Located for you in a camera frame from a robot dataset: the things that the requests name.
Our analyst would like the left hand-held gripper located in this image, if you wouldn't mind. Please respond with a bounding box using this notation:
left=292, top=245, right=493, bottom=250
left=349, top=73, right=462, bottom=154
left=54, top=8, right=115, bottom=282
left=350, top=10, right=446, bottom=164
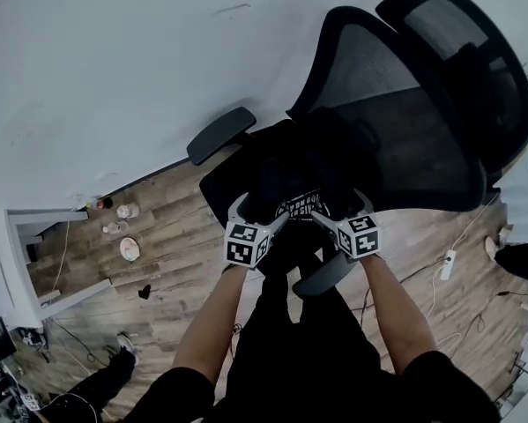
left=222, top=191, right=290, bottom=271

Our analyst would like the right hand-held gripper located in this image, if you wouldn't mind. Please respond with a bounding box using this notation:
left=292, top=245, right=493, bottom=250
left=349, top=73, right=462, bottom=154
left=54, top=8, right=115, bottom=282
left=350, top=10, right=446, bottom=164
left=310, top=189, right=383, bottom=260

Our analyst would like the black printed garment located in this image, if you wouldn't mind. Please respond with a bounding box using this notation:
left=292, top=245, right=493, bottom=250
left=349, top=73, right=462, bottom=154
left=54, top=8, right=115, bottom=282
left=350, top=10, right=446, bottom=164
left=244, top=106, right=384, bottom=241

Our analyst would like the black mesh office chair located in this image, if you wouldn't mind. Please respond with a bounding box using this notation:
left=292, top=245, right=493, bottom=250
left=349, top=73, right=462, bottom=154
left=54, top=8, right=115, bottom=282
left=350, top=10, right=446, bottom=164
left=185, top=0, right=528, bottom=300

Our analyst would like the person's left forearm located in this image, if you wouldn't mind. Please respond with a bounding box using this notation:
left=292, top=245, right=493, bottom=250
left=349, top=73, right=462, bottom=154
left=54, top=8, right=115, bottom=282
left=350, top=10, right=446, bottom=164
left=171, top=263, right=265, bottom=388

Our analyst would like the person's right forearm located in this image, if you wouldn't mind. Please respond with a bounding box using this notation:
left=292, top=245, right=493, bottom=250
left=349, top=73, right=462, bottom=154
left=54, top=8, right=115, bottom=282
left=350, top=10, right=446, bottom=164
left=361, top=255, right=440, bottom=377

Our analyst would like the white power strip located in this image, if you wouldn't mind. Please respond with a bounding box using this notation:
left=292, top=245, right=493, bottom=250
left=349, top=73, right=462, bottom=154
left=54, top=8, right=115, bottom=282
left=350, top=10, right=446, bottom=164
left=439, top=249, right=458, bottom=282

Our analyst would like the person's black clothing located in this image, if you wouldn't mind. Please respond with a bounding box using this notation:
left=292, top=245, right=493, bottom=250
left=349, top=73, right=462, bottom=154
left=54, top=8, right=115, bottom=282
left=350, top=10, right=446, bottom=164
left=130, top=235, right=503, bottom=423

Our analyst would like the white desk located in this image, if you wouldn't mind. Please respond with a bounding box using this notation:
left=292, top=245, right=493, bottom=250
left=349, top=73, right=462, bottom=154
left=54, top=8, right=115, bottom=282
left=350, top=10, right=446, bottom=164
left=0, top=206, right=114, bottom=328

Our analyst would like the white power cable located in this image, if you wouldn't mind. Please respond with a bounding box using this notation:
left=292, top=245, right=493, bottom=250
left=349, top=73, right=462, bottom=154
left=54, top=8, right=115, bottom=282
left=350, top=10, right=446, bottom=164
left=424, top=191, right=501, bottom=356

